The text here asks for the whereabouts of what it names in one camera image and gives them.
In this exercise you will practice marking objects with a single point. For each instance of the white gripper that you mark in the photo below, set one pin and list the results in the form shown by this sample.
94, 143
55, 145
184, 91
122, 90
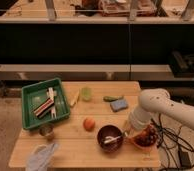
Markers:
138, 119

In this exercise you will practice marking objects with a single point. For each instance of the silver fork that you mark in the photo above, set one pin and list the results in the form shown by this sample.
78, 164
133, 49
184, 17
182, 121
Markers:
110, 139

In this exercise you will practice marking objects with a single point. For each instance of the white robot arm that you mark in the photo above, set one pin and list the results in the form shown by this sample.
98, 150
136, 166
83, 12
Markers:
151, 101

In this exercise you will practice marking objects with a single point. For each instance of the dark purple bowl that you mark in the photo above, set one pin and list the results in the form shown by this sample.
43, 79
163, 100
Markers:
109, 130

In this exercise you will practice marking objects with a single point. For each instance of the orange bowl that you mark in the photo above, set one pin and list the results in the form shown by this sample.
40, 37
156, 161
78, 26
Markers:
144, 148

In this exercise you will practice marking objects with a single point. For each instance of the blue sponge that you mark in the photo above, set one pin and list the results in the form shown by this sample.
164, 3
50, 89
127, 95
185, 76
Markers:
119, 105

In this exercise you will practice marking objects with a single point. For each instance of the dark grapes bunch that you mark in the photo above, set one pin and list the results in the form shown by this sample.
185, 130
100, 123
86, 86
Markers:
148, 137

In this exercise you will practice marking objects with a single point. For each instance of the green cucumber toy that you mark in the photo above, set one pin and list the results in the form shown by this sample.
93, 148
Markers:
111, 99

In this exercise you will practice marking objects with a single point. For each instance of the orange fruit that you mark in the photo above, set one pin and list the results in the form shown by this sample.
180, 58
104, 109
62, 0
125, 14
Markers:
89, 124

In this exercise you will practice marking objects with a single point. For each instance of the light green cup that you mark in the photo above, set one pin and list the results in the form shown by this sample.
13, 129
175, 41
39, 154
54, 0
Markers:
86, 94

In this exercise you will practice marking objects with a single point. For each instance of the yellow banana piece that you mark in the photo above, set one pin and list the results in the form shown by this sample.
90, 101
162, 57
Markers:
74, 100

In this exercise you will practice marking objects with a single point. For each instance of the black power adapter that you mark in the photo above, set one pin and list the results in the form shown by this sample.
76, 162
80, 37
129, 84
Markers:
184, 159

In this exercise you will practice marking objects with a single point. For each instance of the striped block toy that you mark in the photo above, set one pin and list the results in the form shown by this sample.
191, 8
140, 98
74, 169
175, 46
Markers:
43, 107

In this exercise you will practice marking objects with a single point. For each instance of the small metal cup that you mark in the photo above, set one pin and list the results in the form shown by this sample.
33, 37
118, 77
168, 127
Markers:
47, 131

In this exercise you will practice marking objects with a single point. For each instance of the white plastic utensil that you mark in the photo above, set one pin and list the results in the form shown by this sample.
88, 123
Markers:
51, 95

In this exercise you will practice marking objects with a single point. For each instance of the green plastic tray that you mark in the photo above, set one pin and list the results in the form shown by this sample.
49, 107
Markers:
32, 96

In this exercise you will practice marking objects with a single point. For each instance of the light blue cloth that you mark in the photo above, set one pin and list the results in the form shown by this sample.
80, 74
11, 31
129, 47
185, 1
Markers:
39, 160

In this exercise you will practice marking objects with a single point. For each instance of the metal shelf rack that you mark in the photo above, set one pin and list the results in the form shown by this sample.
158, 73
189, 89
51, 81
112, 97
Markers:
97, 39

